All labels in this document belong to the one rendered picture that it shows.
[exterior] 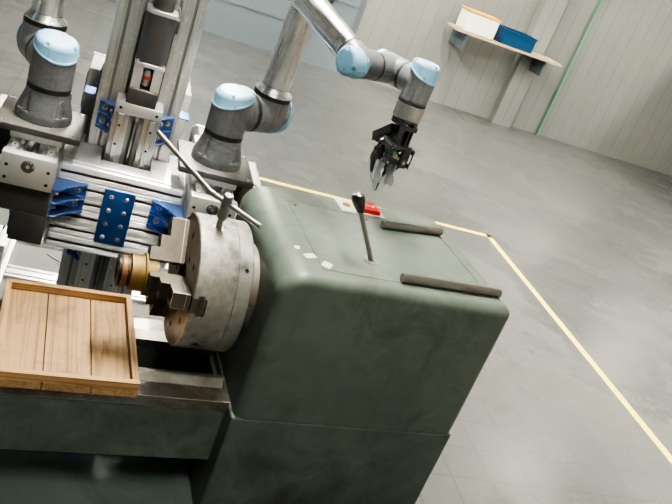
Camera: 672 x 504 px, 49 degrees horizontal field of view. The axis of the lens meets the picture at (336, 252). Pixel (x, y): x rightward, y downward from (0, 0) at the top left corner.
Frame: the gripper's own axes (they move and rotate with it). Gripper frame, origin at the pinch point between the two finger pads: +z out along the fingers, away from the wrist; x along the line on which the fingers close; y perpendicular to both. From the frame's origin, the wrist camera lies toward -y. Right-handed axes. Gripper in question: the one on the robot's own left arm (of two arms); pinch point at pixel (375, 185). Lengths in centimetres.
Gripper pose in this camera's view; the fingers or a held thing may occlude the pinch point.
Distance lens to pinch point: 201.6
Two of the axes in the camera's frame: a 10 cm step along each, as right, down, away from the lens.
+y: 2.7, 4.9, -8.3
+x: 9.1, 1.7, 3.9
